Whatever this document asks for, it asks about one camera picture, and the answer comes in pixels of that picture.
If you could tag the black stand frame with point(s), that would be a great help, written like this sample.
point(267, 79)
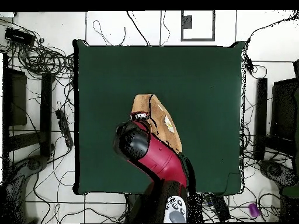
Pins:
point(45, 112)

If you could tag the purple small object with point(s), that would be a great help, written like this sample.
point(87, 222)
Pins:
point(254, 210)

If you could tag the black box cabinet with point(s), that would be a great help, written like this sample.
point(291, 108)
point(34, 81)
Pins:
point(283, 107)

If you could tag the grey rectangular frame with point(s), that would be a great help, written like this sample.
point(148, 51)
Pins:
point(197, 39)

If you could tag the dark grey square plate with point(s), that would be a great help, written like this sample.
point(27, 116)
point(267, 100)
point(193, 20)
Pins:
point(187, 22)

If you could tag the tan terry towel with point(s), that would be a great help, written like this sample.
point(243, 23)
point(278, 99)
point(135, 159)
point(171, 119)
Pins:
point(142, 102)

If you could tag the black rectangular box device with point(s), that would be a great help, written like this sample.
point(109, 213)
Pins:
point(19, 36)

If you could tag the dark green table cloth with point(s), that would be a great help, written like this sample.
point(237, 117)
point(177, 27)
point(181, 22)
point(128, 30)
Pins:
point(198, 93)

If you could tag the grey stand base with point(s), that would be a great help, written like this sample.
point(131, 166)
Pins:
point(275, 171)
point(35, 163)

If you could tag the black power strip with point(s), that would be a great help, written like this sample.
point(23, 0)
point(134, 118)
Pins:
point(63, 127)

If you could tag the black upright bar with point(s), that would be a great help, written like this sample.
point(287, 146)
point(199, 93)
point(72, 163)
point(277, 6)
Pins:
point(261, 116)

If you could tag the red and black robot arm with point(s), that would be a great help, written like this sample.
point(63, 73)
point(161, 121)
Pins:
point(161, 156)

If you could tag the black flat device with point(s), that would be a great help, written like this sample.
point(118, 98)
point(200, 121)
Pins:
point(219, 207)

